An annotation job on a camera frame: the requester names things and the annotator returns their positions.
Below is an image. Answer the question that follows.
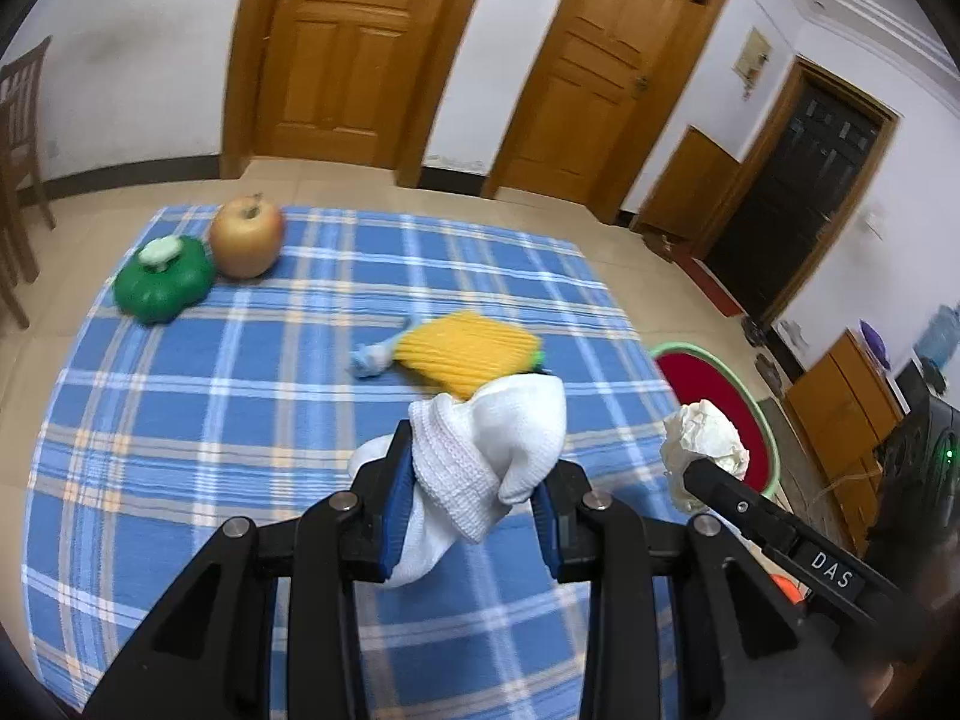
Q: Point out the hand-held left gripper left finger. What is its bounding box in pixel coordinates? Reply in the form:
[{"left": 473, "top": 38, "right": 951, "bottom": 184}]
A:
[{"left": 82, "top": 420, "right": 417, "bottom": 720}]

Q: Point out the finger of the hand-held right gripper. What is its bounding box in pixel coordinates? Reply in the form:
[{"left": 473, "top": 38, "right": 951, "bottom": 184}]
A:
[{"left": 681, "top": 456, "right": 797, "bottom": 554}]

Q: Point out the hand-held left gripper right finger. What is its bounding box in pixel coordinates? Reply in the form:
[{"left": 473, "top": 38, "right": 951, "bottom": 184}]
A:
[{"left": 529, "top": 460, "right": 826, "bottom": 720}]

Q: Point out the white paper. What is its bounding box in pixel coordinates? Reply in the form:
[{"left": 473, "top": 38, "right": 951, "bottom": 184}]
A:
[{"left": 660, "top": 399, "right": 751, "bottom": 515}]

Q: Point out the plain white sock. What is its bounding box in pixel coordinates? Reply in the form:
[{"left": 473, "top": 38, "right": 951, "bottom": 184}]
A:
[{"left": 349, "top": 373, "right": 568, "bottom": 590}]

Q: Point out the red basin with green rim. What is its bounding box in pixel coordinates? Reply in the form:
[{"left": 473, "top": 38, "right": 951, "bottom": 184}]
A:
[{"left": 649, "top": 341, "right": 783, "bottom": 505}]

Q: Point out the wooden cabinet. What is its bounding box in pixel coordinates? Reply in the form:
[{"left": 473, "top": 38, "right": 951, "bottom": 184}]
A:
[{"left": 782, "top": 328, "right": 907, "bottom": 545}]

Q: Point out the black speaker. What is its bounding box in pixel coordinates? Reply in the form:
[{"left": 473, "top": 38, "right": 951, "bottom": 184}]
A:
[{"left": 874, "top": 364, "right": 960, "bottom": 548}]

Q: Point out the blue-tipped white sock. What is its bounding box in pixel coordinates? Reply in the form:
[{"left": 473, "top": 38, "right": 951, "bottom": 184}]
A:
[{"left": 346, "top": 321, "right": 415, "bottom": 380}]

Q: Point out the large yellow foam net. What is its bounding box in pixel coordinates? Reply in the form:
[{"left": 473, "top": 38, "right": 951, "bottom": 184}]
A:
[{"left": 393, "top": 310, "right": 545, "bottom": 401}]

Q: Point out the blue plaid tablecloth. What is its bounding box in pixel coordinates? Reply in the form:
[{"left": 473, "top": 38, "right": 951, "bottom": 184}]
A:
[{"left": 22, "top": 202, "right": 702, "bottom": 720}]

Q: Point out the purple object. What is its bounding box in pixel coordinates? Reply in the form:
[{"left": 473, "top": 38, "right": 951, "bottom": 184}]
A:
[{"left": 858, "top": 319, "right": 895, "bottom": 370}]

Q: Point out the red door mat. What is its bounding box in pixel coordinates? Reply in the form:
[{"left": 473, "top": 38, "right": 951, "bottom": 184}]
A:
[{"left": 673, "top": 250, "right": 745, "bottom": 318}]

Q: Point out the blue water bottle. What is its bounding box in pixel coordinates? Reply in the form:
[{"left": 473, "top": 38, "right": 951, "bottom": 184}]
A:
[{"left": 916, "top": 303, "right": 960, "bottom": 370}]

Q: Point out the brown apple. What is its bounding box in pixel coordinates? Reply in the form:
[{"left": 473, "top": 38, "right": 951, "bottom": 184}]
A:
[{"left": 208, "top": 193, "right": 287, "bottom": 281}]

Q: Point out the dark entrance door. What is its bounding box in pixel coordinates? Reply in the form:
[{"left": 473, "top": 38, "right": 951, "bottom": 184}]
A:
[{"left": 697, "top": 56, "right": 901, "bottom": 325}]

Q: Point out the green pumpkin-shaped container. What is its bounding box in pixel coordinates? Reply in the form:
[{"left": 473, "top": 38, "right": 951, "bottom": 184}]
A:
[{"left": 112, "top": 235, "right": 217, "bottom": 326}]

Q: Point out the wooden panel door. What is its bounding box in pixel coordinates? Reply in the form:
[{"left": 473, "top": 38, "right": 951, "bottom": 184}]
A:
[
  {"left": 482, "top": 0, "right": 737, "bottom": 227},
  {"left": 220, "top": 0, "right": 501, "bottom": 189}
]

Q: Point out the wooden chair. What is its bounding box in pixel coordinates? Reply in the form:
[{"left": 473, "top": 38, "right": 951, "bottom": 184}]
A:
[{"left": 0, "top": 36, "right": 58, "bottom": 331}]

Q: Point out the low wooden wall panel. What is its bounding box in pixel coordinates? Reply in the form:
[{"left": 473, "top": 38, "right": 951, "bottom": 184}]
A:
[{"left": 632, "top": 125, "right": 744, "bottom": 242}]

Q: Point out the framed wall box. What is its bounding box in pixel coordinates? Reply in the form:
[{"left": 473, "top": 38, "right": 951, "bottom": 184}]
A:
[{"left": 733, "top": 25, "right": 775, "bottom": 85}]

